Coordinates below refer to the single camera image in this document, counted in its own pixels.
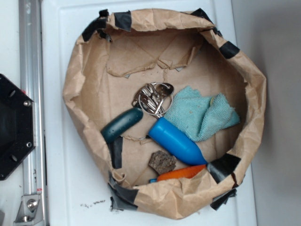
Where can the light blue terry cloth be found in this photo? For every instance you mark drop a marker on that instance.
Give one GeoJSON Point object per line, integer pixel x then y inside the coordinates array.
{"type": "Point", "coordinates": [198, 117]}

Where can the blue plastic bottle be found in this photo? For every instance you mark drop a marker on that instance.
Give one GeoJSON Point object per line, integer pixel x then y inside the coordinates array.
{"type": "Point", "coordinates": [176, 142]}

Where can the brown cork block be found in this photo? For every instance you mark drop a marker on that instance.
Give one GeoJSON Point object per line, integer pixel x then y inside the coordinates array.
{"type": "Point", "coordinates": [162, 162]}

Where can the small blue plastic piece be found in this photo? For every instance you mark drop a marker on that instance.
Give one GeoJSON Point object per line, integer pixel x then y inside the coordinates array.
{"type": "Point", "coordinates": [153, 180]}

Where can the brown paper bag bin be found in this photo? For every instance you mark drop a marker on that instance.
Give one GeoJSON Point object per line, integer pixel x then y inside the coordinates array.
{"type": "Point", "coordinates": [118, 54]}

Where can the orange plastic carrot toy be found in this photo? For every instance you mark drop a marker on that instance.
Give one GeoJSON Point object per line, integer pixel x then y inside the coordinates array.
{"type": "Point", "coordinates": [187, 172]}

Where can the dark teal tool handle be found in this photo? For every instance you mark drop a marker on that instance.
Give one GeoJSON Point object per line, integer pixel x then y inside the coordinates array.
{"type": "Point", "coordinates": [121, 123]}

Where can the aluminium extrusion rail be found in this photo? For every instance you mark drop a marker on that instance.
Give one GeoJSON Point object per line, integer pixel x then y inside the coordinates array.
{"type": "Point", "coordinates": [31, 75]}

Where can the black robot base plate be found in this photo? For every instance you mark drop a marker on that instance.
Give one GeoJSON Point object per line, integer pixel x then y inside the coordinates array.
{"type": "Point", "coordinates": [16, 127]}

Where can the metal corner bracket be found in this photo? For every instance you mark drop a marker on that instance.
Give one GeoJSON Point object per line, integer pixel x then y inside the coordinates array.
{"type": "Point", "coordinates": [30, 211]}

